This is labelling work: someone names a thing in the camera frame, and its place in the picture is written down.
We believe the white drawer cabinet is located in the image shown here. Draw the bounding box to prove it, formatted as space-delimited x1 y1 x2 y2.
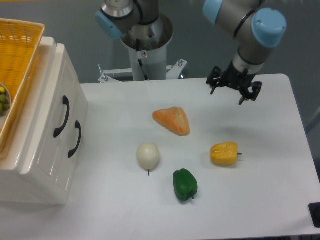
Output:
0 37 88 205

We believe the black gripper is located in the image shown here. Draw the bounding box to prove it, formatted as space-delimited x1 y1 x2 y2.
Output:
206 61 263 105

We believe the orange bread piece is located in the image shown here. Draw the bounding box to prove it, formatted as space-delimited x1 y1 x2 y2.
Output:
152 107 190 136

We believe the yellow woven basket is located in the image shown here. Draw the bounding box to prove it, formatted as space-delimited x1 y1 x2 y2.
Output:
0 18 46 150

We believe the bowl of green olives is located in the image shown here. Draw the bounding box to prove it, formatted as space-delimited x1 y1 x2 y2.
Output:
0 83 12 117

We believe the green toy bell pepper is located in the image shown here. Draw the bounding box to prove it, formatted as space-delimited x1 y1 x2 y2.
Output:
173 168 198 202

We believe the black corner device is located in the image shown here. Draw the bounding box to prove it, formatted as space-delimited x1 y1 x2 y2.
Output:
308 202 320 228

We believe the black cable on pedestal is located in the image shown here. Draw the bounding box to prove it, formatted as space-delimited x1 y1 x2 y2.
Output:
135 38 150 81

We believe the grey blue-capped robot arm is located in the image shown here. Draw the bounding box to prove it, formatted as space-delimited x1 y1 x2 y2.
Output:
95 0 287 102

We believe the yellow toy bell pepper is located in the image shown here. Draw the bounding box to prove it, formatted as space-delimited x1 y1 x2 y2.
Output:
210 141 241 165

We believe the white toy onion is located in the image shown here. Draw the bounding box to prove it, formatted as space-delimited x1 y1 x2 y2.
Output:
136 142 160 175

